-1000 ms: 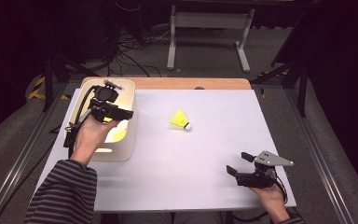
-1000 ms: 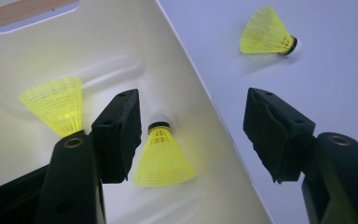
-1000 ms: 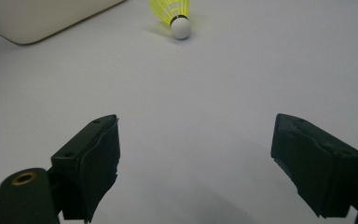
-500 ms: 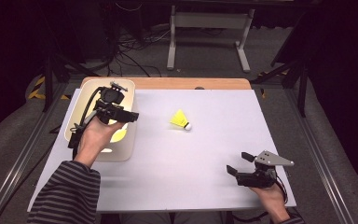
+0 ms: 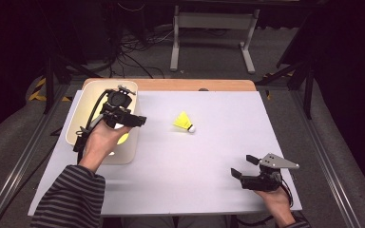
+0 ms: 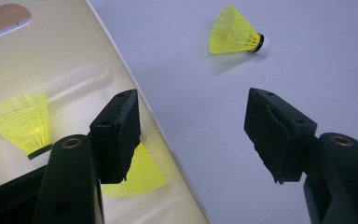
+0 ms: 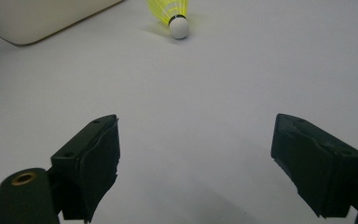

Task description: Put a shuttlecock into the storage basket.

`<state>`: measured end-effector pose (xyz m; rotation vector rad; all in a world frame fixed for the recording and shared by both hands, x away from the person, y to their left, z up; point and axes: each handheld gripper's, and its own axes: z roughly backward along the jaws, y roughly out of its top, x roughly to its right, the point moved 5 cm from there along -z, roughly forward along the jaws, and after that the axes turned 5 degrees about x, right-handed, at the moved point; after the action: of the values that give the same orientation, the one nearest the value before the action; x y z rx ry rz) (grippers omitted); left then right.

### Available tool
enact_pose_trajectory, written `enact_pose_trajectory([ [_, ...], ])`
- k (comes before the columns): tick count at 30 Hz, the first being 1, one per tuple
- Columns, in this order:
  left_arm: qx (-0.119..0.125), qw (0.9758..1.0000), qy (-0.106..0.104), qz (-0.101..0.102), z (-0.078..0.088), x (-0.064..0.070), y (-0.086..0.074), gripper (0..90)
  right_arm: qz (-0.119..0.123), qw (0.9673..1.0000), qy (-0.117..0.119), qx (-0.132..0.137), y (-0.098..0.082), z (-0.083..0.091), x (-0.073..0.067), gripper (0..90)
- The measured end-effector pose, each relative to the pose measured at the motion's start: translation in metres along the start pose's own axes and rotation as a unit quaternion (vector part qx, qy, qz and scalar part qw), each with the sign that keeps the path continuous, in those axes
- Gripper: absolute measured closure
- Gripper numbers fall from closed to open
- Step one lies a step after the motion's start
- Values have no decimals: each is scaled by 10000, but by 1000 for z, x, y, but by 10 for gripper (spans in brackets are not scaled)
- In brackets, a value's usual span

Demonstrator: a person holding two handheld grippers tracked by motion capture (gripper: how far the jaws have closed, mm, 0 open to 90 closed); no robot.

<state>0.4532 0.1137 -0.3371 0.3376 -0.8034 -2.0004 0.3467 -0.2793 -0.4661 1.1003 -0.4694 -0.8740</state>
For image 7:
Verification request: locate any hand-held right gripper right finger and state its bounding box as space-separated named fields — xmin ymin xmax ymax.
xmin=270 ymin=113 xmax=358 ymax=218

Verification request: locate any yellow shuttlecock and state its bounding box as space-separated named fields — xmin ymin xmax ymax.
xmin=146 ymin=0 xmax=190 ymax=40

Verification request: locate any white plastic basket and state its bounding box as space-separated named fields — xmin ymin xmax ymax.
xmin=0 ymin=0 xmax=125 ymax=47

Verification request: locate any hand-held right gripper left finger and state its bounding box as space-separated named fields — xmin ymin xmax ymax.
xmin=50 ymin=114 xmax=121 ymax=224

